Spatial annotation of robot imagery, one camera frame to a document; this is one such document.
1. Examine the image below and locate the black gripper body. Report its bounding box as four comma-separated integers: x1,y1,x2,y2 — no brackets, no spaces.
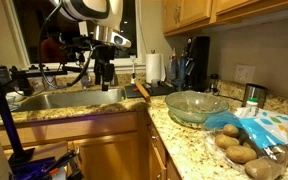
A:
92,44,117,67

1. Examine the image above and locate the small white bowl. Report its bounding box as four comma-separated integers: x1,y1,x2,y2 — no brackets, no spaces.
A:
5,90,27,103

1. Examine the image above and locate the clear glass bowl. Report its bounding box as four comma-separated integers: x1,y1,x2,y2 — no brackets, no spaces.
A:
165,90,230,125

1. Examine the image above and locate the plastic potato bag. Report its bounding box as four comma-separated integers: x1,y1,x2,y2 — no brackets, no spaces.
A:
202,106,288,180

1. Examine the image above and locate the large brown potato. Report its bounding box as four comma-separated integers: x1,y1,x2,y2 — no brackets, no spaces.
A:
244,158,282,180

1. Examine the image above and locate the metal soap dispenser pump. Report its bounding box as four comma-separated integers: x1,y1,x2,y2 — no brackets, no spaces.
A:
112,73,120,88

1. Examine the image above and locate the chrome sink faucet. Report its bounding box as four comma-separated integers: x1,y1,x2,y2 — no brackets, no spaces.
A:
80,71,93,89

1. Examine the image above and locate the white dish brush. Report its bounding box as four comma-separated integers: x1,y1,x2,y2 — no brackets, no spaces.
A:
129,54,138,85

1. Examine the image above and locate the stainless steel sink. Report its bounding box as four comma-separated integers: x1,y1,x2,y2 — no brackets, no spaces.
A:
15,87,127,113

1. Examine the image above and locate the white paper towel roll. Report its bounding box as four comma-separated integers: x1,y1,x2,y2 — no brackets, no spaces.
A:
145,49,167,84

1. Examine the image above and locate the small glass jar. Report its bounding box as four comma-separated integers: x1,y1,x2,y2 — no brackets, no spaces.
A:
42,75,58,91

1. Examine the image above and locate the black counter mat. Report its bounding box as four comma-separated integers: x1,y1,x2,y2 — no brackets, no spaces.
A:
123,83,178,99

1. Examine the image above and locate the clear spray bottle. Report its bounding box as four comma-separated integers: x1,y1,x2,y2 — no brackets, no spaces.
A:
168,47,180,83

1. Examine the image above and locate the blue bottle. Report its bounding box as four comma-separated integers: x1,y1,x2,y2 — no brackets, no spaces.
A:
178,49,188,90

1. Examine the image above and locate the kitchen window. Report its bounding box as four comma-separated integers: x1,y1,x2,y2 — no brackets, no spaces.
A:
2,0,143,68

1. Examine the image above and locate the wooden lower cabinet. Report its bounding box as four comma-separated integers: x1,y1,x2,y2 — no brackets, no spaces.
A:
0,109,183,180

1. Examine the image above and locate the black coffee maker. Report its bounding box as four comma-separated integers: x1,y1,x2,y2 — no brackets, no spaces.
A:
184,35,212,93

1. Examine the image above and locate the black pole stand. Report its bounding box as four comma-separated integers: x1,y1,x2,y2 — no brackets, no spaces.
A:
0,33,36,165

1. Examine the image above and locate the small dark jar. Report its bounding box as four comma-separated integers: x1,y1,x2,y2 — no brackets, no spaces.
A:
208,73,220,94

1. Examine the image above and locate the dark purple black equipment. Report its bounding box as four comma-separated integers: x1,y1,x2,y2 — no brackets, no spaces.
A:
10,149,85,180

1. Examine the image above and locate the white jar green lid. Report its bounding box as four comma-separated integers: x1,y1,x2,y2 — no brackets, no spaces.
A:
245,97,259,109

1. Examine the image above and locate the stainless steel cup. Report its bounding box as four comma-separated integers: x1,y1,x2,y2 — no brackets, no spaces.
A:
242,83,268,109

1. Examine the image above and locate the black camera bar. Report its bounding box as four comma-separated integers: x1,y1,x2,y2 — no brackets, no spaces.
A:
60,41,95,54

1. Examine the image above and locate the wooden handled utensil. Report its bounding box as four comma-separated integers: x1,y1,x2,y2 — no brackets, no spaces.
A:
134,80,152,103

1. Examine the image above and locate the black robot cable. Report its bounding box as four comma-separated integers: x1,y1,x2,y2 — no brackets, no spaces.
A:
38,0,96,90

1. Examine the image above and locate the black power cord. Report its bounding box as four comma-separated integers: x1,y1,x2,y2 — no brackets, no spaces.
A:
215,90,245,102

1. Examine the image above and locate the white wall outlet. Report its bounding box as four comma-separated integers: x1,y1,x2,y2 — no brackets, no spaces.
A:
234,64,256,84

